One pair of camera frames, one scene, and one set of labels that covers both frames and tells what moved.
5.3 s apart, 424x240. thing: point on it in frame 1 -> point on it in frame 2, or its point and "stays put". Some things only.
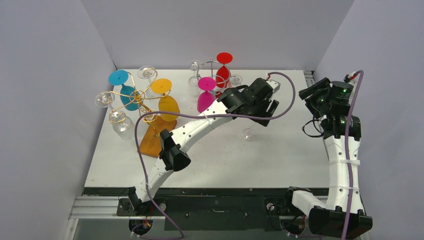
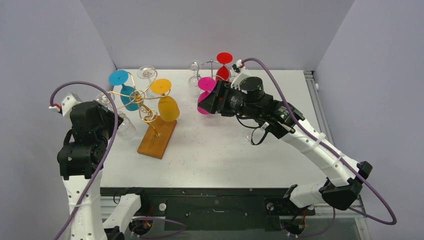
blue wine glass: [131, 99] stays put
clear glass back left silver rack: [194, 65] stays put
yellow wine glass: [167, 103] stays put
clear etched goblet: [122, 124] stays put
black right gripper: [313, 91] -> [216, 98]
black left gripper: [268, 107] -> [110, 116]
